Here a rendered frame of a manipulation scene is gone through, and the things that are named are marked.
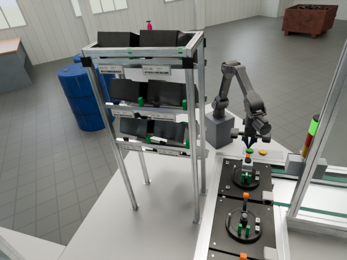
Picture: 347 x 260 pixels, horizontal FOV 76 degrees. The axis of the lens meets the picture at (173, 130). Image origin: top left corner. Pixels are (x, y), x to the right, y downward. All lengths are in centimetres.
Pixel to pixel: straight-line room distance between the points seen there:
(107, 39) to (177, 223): 84
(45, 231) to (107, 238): 140
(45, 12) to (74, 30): 78
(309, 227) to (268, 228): 19
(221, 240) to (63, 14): 710
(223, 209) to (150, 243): 36
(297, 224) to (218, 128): 63
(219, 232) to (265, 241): 17
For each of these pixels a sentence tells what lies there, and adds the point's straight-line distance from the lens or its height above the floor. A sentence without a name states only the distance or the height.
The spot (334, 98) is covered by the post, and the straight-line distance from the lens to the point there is 74.
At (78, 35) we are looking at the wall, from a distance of 758.
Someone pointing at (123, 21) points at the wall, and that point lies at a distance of 779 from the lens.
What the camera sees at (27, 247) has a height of 86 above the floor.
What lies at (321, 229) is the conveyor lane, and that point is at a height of 92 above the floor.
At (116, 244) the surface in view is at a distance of 115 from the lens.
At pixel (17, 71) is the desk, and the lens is 595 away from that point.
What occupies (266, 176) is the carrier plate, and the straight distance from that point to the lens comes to 120.
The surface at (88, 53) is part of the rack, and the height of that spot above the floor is 165.
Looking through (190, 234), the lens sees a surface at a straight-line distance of 111.
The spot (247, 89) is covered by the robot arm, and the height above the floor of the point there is 137.
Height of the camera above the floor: 183
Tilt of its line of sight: 36 degrees down
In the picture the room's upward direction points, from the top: 7 degrees counter-clockwise
